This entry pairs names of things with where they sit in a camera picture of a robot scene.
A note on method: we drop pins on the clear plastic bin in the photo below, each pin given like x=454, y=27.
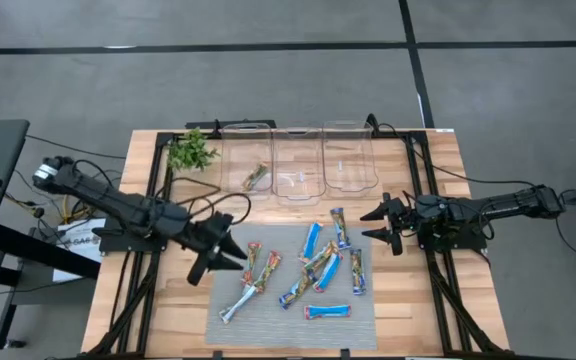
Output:
x=350, y=150
x=298, y=165
x=238, y=150

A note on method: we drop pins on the white paper sheet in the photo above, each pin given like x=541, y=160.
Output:
x=83, y=250

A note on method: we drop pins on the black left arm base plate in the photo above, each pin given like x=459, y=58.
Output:
x=118, y=242

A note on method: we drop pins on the silver snack packet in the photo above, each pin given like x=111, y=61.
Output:
x=358, y=272

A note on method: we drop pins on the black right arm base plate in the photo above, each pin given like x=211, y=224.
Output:
x=458, y=242

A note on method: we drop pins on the silver white granola bar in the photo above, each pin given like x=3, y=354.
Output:
x=238, y=304

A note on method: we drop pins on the green brown granola bar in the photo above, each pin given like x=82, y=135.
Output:
x=322, y=257
x=255, y=176

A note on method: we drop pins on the black table clamp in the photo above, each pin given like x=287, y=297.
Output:
x=345, y=354
x=217, y=355

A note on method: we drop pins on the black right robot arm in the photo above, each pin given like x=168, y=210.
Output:
x=498, y=205

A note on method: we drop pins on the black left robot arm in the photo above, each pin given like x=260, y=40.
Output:
x=118, y=202

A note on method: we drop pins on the black mounting bar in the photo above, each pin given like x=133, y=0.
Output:
x=203, y=124

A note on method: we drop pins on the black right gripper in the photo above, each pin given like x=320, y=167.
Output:
x=400, y=220

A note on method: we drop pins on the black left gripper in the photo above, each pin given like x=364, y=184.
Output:
x=208, y=235

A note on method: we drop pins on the green potted plant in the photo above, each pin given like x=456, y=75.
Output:
x=190, y=152

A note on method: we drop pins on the light blue granola bar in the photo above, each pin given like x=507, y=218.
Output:
x=328, y=273
x=311, y=241

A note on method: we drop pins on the grey woven placemat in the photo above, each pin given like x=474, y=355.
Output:
x=268, y=330

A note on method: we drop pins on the white label sticker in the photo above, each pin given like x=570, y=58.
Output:
x=446, y=130

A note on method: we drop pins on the red blue snack packet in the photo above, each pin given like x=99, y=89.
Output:
x=328, y=311

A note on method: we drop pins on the black aluminium table frame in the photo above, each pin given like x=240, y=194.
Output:
x=403, y=135

